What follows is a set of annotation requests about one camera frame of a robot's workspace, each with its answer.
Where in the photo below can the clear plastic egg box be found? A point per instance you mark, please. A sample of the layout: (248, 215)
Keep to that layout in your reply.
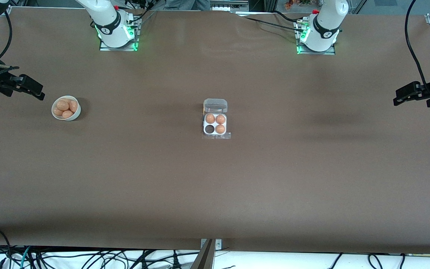
(215, 105)

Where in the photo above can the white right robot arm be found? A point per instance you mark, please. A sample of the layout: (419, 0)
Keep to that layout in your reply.
(112, 30)

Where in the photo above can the white round bowl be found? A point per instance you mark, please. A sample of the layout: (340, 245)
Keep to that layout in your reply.
(76, 116)

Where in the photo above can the orange decoration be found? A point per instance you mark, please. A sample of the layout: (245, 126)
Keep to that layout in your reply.
(289, 4)

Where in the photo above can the person in grey trousers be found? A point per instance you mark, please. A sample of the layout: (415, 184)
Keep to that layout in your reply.
(185, 3)

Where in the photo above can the white power strip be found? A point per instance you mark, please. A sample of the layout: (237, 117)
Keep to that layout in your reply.
(228, 5)

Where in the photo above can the white lower shelf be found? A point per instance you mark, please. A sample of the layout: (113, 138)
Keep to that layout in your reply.
(274, 261)

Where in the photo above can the small metal table bracket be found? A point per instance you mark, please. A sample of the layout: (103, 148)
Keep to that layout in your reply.
(218, 244)

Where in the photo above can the brown camera stand post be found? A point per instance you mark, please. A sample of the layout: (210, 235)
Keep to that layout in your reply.
(203, 259)

